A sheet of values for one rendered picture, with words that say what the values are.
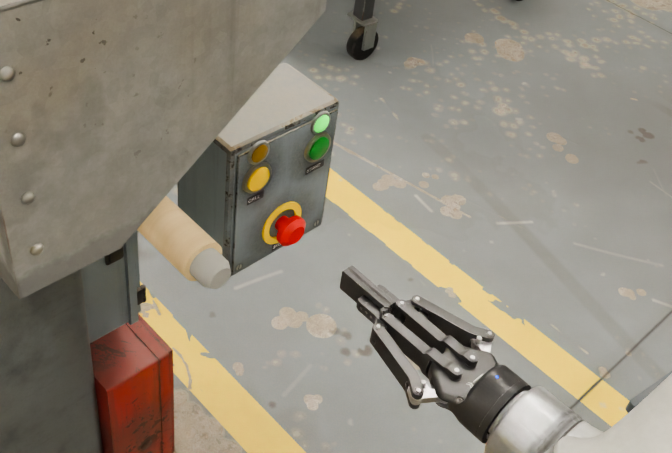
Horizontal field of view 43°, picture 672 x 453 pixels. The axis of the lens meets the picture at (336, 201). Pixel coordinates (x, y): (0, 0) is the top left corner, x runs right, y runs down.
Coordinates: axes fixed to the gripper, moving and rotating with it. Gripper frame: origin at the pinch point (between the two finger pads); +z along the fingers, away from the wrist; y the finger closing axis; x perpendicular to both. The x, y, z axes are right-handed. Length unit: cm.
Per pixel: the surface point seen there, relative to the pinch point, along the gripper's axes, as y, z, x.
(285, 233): -1.9, 11.9, 1.4
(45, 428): -27, 31, -38
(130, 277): -9.7, 33.9, -20.2
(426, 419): 54, 16, -98
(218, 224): -8.4, 16.1, 3.4
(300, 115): 1.8, 15.0, 14.9
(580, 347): 102, 5, -98
